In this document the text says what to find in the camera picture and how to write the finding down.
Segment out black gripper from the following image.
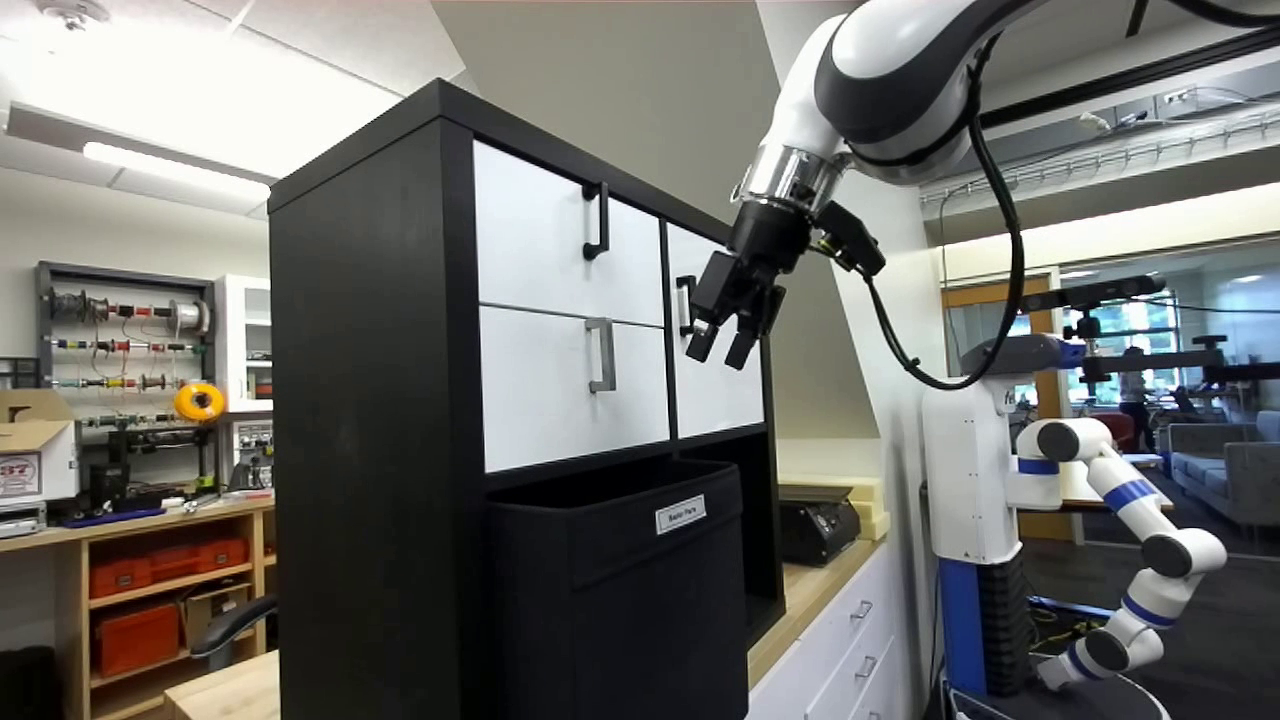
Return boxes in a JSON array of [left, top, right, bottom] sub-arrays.
[[680, 195, 821, 375]]

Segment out white drawer with grey handle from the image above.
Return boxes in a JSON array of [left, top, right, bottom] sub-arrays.
[[478, 299, 676, 479]]

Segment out white blue jointed robot arm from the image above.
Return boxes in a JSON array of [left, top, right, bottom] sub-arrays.
[[1012, 414, 1233, 699]]

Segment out white drawer unit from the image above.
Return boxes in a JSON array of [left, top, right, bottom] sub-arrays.
[[749, 533, 920, 720]]

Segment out black and white drawer cabinet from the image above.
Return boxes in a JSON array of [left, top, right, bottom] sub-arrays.
[[264, 77, 791, 720]]

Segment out open cardboard box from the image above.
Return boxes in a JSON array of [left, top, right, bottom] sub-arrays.
[[0, 385, 80, 456]]

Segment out white bin label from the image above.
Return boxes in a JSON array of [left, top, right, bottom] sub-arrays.
[[647, 488, 714, 541]]

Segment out black box device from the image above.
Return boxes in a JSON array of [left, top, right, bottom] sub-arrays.
[[775, 479, 865, 571]]

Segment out black fabric storage bin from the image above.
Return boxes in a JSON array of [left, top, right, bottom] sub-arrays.
[[480, 456, 751, 720]]

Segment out yellow tape roll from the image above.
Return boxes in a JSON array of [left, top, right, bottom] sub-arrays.
[[173, 380, 234, 433]]

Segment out small red storage bin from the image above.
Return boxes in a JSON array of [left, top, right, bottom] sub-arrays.
[[147, 537, 204, 584], [196, 533, 258, 576], [90, 554, 155, 600]]

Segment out long ceiling light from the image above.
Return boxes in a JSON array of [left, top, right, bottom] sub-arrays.
[[75, 135, 278, 213]]

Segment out brown cardboard box on shelf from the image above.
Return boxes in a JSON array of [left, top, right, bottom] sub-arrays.
[[180, 579, 261, 651]]

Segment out grey tool rack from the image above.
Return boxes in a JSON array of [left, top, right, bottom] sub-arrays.
[[32, 258, 223, 522]]

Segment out wooden workbench with shelves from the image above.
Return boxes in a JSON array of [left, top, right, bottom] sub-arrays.
[[0, 488, 280, 720]]

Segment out large red storage bin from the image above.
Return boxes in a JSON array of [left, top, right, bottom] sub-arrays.
[[90, 600, 187, 682]]

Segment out white printed box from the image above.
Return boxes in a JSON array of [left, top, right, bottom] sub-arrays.
[[0, 421, 84, 514]]

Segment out black door handle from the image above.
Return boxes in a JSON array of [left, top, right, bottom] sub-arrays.
[[671, 271, 706, 343]]

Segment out black drawer handle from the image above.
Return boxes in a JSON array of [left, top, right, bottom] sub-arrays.
[[580, 181, 615, 266]]

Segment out white drawer with black handle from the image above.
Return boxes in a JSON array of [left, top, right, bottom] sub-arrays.
[[471, 135, 671, 332]]

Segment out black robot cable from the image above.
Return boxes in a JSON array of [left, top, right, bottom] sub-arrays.
[[862, 35, 1032, 397]]

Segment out white blue robot pedestal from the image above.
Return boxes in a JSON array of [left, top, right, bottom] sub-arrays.
[[920, 380, 1032, 704]]

